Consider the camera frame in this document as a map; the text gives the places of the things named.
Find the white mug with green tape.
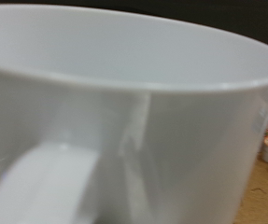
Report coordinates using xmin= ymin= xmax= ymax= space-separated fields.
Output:
xmin=0 ymin=3 xmax=268 ymax=224

